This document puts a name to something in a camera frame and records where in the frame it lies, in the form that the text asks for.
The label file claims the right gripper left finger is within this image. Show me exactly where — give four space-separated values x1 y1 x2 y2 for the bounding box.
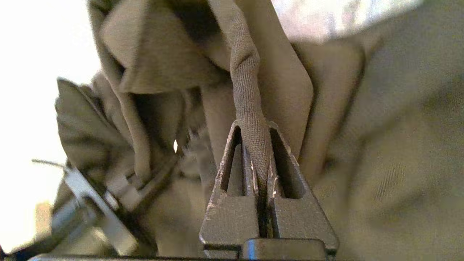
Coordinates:
199 121 261 258

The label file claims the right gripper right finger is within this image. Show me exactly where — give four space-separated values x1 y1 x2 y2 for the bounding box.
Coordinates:
242 121 340 261

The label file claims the black zip hoodie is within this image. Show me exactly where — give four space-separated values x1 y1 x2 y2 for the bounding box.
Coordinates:
51 0 464 261

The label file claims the blue bed sheet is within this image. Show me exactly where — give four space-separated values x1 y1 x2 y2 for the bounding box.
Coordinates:
0 0 424 254

